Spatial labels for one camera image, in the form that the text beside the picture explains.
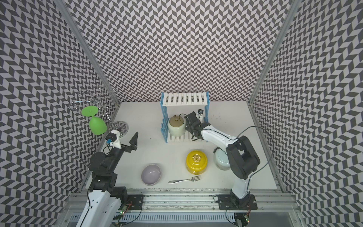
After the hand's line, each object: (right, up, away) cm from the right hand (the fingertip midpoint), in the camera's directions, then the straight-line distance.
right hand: (196, 127), depth 93 cm
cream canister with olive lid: (-13, +1, -1) cm, 13 cm away
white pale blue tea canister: (+13, -17, -14) cm, 26 cm away
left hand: (-36, 0, -21) cm, 41 cm away
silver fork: (-2, -28, -13) cm, 32 cm away
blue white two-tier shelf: (-9, +18, -8) cm, 22 cm away
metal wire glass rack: (-72, +20, +12) cm, 76 cm away
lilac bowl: (-27, -26, -12) cm, 40 cm away
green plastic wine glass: (-56, +3, -15) cm, 59 cm away
